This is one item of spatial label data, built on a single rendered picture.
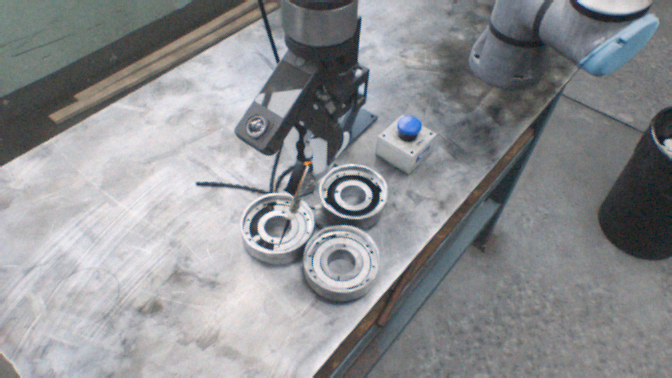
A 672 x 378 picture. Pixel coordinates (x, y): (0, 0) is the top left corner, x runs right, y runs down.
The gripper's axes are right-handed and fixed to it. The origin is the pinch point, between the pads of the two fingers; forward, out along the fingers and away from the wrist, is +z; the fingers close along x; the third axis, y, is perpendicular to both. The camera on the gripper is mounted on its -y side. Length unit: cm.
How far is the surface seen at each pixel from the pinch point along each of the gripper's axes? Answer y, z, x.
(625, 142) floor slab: 154, 93, -40
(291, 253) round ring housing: -6.6, 9.9, -2.5
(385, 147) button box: 18.7, 10.2, -1.3
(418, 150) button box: 20.2, 8.7, -6.5
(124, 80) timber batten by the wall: 50, 91, 142
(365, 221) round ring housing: 4.4, 10.2, -7.3
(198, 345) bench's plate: -22.6, 13.4, -0.6
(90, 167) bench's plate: -12.8, 13.4, 35.0
